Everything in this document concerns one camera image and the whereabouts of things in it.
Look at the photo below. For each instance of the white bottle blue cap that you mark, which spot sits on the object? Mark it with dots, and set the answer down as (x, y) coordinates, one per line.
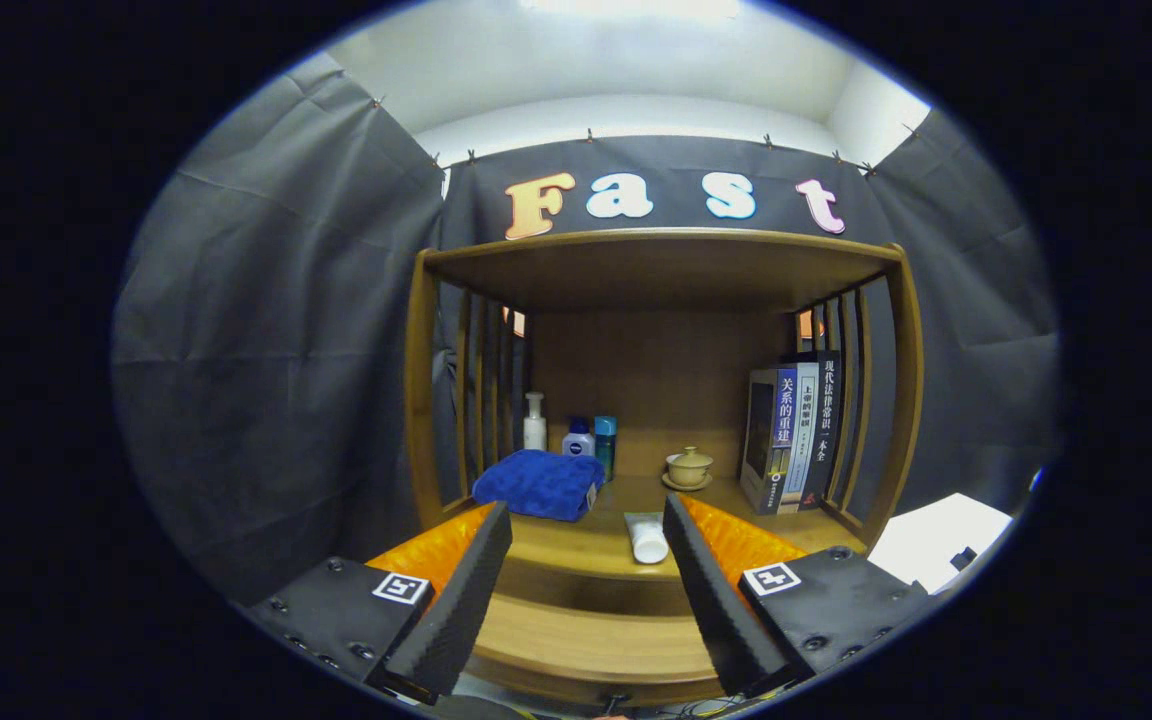
(579, 443)

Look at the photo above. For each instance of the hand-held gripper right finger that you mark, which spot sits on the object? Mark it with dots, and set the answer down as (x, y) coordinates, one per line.
(716, 600)

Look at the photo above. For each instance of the white pump bottle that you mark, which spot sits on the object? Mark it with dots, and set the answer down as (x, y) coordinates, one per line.
(535, 430)

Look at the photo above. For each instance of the white table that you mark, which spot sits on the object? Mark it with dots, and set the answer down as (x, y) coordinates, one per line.
(936, 530)

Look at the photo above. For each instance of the beige lidded tea cup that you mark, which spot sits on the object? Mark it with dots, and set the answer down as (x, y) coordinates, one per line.
(688, 468)

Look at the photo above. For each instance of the grey spine book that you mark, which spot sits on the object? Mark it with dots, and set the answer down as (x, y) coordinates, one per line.
(804, 430)

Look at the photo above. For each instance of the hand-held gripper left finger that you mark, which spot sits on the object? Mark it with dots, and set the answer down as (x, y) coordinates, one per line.
(466, 600)

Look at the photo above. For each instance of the wooden cabinet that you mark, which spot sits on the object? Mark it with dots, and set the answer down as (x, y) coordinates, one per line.
(656, 370)

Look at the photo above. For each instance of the black backdrop cloth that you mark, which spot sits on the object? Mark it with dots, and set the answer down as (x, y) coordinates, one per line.
(266, 350)

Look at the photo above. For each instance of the wooden countertop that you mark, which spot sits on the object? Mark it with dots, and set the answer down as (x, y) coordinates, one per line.
(576, 545)

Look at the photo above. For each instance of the white tube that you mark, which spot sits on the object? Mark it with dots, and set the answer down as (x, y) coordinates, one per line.
(647, 538)

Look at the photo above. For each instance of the blue folded towel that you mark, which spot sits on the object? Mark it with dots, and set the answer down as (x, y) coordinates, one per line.
(536, 485)

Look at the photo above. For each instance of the small black object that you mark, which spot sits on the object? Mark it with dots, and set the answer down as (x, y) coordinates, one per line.
(962, 558)

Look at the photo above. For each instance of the blue spine book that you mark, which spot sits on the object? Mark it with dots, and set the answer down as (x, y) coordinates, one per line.
(784, 430)

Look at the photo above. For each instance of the teal bottle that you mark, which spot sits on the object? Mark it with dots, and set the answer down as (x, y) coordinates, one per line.
(605, 445)

